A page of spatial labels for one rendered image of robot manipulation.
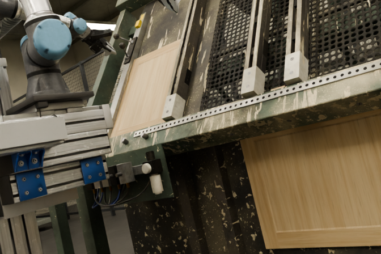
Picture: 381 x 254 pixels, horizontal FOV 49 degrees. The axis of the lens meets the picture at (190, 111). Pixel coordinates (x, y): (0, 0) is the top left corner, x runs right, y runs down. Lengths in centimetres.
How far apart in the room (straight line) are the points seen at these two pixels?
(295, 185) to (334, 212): 19
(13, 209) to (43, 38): 56
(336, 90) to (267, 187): 62
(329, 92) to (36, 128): 94
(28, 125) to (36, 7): 39
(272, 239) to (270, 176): 28
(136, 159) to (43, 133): 78
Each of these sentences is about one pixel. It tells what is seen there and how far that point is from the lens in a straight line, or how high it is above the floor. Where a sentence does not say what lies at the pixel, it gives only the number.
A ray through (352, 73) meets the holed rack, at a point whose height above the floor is 88.
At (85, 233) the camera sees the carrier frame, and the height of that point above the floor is 43.
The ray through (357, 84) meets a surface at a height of 84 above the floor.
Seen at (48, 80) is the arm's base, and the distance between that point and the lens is 149.
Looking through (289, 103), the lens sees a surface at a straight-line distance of 153.
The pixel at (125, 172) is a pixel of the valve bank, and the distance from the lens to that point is 192.
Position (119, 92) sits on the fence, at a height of 116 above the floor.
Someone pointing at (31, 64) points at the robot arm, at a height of 116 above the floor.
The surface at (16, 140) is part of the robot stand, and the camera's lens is 126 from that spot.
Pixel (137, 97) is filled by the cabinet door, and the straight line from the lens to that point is 229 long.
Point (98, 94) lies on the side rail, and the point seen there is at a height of 120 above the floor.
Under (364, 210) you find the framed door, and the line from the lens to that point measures 176.
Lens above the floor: 77
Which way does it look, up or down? 5 degrees up
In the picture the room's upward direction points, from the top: 13 degrees counter-clockwise
